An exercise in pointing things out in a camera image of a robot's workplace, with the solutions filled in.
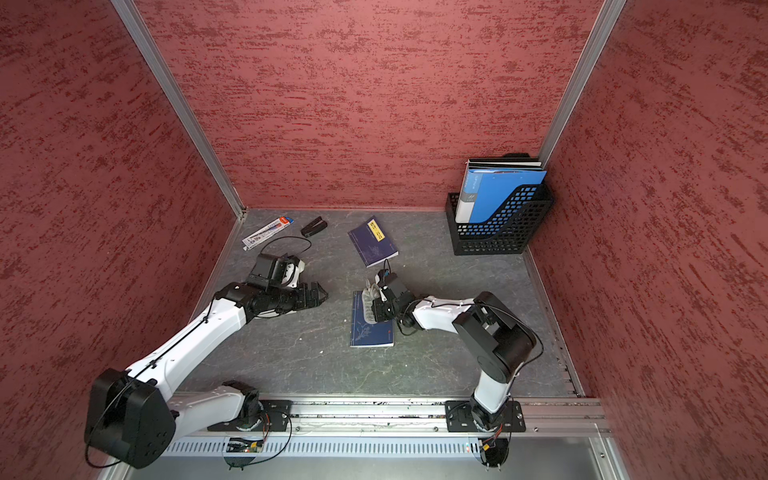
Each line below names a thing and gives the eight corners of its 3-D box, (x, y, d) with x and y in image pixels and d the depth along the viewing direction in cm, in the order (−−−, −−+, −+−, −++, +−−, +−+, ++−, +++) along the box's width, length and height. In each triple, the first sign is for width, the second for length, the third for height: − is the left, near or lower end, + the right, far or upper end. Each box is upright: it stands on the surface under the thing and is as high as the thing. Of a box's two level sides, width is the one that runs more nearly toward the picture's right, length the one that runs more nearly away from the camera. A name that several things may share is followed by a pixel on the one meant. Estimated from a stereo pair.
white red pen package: (240, 245, 112) (238, 242, 111) (288, 216, 122) (286, 213, 120) (245, 252, 110) (243, 249, 109) (294, 222, 120) (292, 219, 119)
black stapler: (300, 232, 116) (299, 228, 114) (321, 220, 121) (320, 216, 119) (307, 239, 114) (306, 235, 112) (328, 226, 119) (327, 222, 117)
